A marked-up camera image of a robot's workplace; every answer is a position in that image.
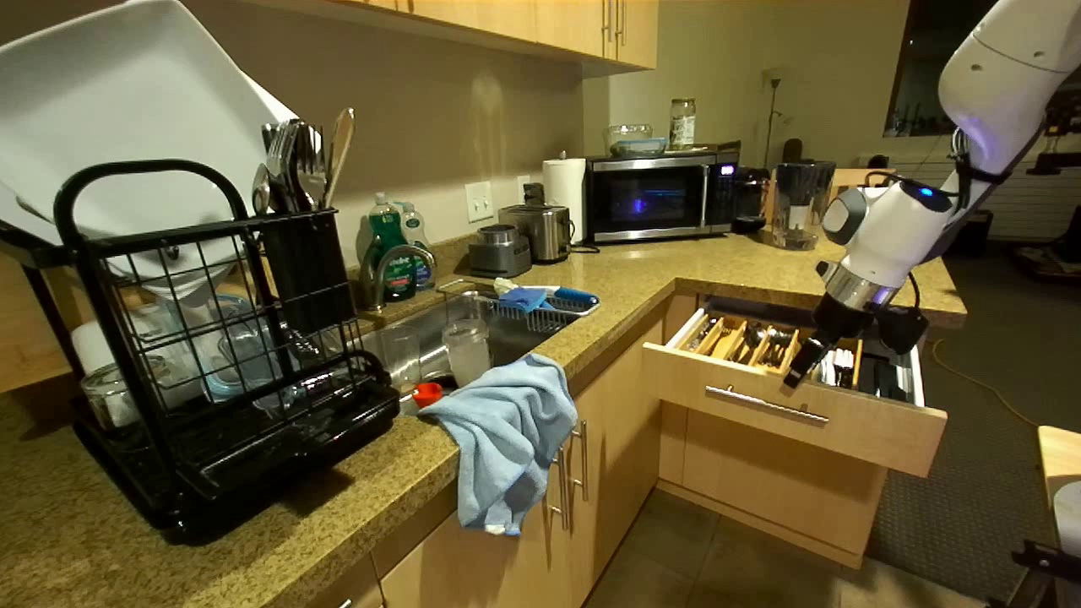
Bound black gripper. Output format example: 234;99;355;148
784;298;929;388

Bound wooden drawer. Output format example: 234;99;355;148
643;298;950;477

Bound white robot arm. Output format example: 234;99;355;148
784;0;1081;388

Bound lower cabinet door below drawer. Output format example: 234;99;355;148
658;406;884;567

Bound wooden utensil organizer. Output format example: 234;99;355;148
670;308;865;388

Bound black coffee maker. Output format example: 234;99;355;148
772;163;836;248

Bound black microwave oven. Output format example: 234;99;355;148
584;154;736;242

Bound blue sponge cloth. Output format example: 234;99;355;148
497;287;597;314

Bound glass jar on microwave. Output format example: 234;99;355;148
670;99;695;148

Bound silver toaster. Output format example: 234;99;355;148
499;206;570;263

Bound blue dish towel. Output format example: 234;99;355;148
423;355;578;536

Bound white paper towel roll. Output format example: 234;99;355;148
544;154;584;242

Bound lower cabinet door under sink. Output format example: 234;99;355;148
382;319;664;608

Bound glass cup in sink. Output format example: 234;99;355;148
442;298;491;384

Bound upper wooden cabinets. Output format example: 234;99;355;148
285;0;658;66

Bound red small object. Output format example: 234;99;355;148
414;380;445;408

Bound kitchen sink faucet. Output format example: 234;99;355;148
375;242;435;310

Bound green dish soap bottle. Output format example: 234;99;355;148
361;192;435;303

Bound wooden spoon in rack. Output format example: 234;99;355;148
320;108;355;208

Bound black dish rack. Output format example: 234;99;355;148
56;160;399;543

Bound white plate in rack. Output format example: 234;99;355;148
0;0;290;247

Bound white wall outlet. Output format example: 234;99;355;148
468;182;493;224

